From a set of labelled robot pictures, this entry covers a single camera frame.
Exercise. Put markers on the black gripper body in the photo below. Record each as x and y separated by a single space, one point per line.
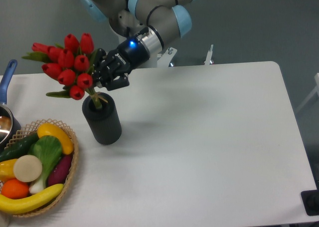
126 57

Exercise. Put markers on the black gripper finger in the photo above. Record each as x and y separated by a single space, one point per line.
99 67
117 83

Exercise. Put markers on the red tulip bouquet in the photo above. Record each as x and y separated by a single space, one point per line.
71 65

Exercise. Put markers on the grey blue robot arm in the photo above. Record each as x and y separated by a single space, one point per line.
148 26

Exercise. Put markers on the dark grey ribbed vase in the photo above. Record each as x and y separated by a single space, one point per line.
104 123

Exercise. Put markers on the yellow squash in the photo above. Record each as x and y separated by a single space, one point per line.
48 129

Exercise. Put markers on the woven wicker basket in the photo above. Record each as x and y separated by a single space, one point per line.
32 128

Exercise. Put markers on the green bok choy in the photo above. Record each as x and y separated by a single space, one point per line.
48 150

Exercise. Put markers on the dark green cucumber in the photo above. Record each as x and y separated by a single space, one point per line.
19 148

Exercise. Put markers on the purple sweet potato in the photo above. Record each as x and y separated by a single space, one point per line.
61 171

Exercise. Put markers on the beige round slice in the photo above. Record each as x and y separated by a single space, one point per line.
27 168

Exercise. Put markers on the yellow bell pepper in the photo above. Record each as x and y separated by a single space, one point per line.
6 170

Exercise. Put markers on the orange fruit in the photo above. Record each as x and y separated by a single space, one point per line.
15 189

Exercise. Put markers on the yellow banana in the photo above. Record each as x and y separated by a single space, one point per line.
31 203

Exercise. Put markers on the black device at edge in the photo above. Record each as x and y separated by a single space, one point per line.
311 202

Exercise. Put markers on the blue handled saucepan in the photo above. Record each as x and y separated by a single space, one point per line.
8 123

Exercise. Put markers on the white frame at right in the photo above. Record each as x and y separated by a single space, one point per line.
311 98

